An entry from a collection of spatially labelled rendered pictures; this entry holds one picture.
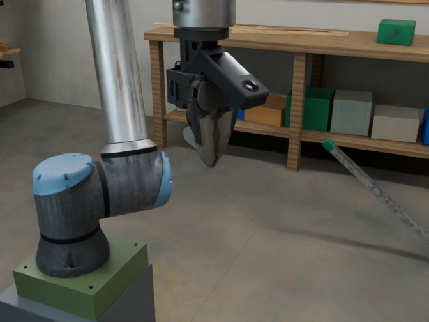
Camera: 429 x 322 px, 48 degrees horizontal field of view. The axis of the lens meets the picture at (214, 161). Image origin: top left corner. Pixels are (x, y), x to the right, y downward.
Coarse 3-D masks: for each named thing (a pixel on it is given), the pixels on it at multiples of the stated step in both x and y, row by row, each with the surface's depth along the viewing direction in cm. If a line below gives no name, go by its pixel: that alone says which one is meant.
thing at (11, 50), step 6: (0, 0) 374; (0, 42) 413; (0, 48) 401; (6, 48) 422; (12, 48) 422; (18, 48) 422; (0, 54) 384; (6, 54) 411; (0, 60) 410; (0, 66) 406; (6, 66) 404; (12, 66) 406
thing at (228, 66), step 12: (204, 48) 68; (216, 48) 69; (204, 60) 67; (216, 60) 67; (228, 60) 68; (204, 72) 68; (216, 72) 66; (228, 72) 66; (240, 72) 67; (216, 84) 67; (228, 84) 65; (240, 84) 65; (252, 84) 65; (240, 96) 64; (252, 96) 64; (264, 96) 66; (240, 108) 65
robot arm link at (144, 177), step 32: (96, 0) 120; (128, 0) 125; (96, 32) 121; (128, 32) 123; (96, 64) 123; (128, 64) 122; (128, 96) 122; (128, 128) 123; (128, 160) 121; (160, 160) 126; (128, 192) 121; (160, 192) 125
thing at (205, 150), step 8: (200, 120) 71; (208, 120) 72; (184, 128) 76; (200, 128) 71; (208, 128) 72; (184, 136) 77; (192, 136) 75; (208, 136) 73; (192, 144) 76; (200, 144) 72; (208, 144) 73; (200, 152) 74; (208, 152) 74; (208, 160) 75
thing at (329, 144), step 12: (324, 144) 232; (336, 156) 232; (348, 168) 232; (360, 168) 234; (360, 180) 232; (372, 180) 234; (372, 192) 232; (384, 192) 233; (396, 204) 232; (408, 216) 232; (420, 228) 231
